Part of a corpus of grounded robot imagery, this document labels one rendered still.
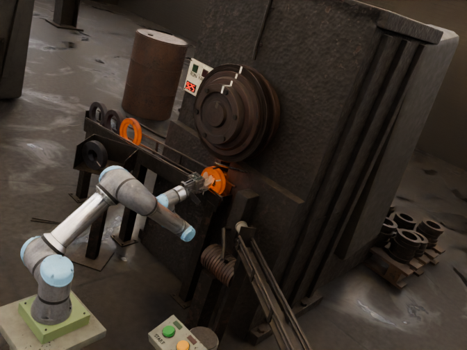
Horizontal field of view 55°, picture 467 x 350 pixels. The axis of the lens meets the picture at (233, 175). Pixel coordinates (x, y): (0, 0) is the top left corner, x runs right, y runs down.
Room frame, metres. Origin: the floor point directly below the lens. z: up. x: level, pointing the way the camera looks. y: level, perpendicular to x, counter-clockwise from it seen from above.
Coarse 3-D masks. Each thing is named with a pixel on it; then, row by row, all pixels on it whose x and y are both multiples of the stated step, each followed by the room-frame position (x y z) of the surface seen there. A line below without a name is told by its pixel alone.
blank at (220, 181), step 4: (208, 168) 2.11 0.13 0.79; (212, 168) 2.10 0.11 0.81; (208, 172) 2.11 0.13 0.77; (212, 172) 2.09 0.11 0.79; (216, 172) 2.08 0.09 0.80; (220, 172) 2.08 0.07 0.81; (216, 176) 2.07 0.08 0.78; (220, 176) 2.06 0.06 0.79; (224, 176) 2.08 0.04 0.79; (216, 180) 2.07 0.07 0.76; (220, 180) 2.05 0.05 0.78; (224, 180) 2.07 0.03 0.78; (216, 184) 2.06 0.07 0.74; (220, 184) 2.05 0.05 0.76; (224, 184) 2.06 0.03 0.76; (212, 188) 2.07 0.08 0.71; (216, 188) 2.06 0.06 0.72; (220, 188) 2.05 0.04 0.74; (220, 192) 2.06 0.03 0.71
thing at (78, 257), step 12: (108, 144) 2.24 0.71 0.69; (120, 144) 2.24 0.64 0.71; (96, 156) 2.24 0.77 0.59; (108, 156) 2.24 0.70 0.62; (120, 156) 2.24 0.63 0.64; (132, 156) 2.15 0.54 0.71; (84, 168) 2.07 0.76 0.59; (132, 168) 2.20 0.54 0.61; (96, 228) 2.11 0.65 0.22; (96, 240) 2.11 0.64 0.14; (84, 252) 2.15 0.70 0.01; (96, 252) 2.12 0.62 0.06; (108, 252) 2.22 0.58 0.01; (84, 264) 2.05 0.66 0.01; (96, 264) 2.08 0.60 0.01
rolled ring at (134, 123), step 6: (126, 120) 2.53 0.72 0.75; (132, 120) 2.50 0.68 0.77; (120, 126) 2.56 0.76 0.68; (126, 126) 2.56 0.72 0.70; (138, 126) 2.49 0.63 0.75; (120, 132) 2.55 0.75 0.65; (138, 132) 2.47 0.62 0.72; (126, 138) 2.54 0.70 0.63; (138, 138) 2.46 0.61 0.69; (132, 144) 2.47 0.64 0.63; (138, 144) 2.48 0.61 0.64
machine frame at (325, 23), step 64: (256, 0) 2.28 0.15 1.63; (320, 0) 2.08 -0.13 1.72; (256, 64) 2.21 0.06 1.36; (320, 64) 2.02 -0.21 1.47; (384, 64) 2.08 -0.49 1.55; (192, 128) 2.39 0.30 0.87; (320, 128) 1.95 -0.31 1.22; (384, 128) 2.30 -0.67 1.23; (256, 192) 2.00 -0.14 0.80; (320, 192) 1.97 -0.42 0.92; (256, 256) 1.93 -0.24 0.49; (320, 256) 2.26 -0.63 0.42; (256, 320) 1.90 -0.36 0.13
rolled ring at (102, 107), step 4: (92, 104) 2.76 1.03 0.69; (96, 104) 2.74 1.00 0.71; (100, 104) 2.72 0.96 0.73; (104, 104) 2.74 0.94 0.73; (92, 108) 2.76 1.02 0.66; (96, 108) 2.78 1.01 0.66; (100, 108) 2.71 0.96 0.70; (104, 108) 2.71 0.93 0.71; (92, 112) 2.77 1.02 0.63; (104, 112) 2.69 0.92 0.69; (92, 116) 2.77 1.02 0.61; (104, 116) 2.68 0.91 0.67; (92, 120) 2.75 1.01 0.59; (96, 120) 2.77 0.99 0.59; (96, 124) 2.72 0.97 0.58; (100, 124) 2.69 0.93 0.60
